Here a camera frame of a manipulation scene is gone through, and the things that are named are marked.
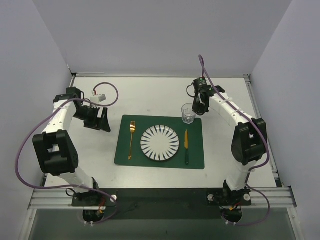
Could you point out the aluminium front rail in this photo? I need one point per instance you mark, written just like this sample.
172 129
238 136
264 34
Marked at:
278 197

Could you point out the gold knife green handle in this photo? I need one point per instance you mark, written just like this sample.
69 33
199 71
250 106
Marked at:
186 146

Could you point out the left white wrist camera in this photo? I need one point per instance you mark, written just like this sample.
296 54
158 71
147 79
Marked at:
97 98

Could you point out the gold fork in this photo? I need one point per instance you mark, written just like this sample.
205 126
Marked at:
132 131

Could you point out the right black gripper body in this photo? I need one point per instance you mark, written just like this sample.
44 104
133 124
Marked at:
200 104

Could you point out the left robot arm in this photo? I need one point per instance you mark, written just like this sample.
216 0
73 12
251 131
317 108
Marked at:
55 151

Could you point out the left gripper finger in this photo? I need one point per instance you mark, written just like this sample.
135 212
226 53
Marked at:
91 125
104 122

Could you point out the clear drinking glass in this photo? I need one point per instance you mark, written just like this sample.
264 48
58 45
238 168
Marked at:
187 114

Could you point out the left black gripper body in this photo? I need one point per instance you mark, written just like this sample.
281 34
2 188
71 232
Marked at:
97 118

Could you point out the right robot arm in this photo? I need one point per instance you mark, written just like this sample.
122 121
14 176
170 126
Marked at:
249 142

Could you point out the dark green placemat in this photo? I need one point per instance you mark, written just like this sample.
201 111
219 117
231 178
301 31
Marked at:
142 123

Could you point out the white blue striped plate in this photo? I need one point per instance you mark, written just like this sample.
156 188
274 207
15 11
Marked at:
159 143

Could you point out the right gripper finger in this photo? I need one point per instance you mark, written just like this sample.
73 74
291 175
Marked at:
206 103
196 105

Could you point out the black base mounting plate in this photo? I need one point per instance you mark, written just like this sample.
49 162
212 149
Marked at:
161 203

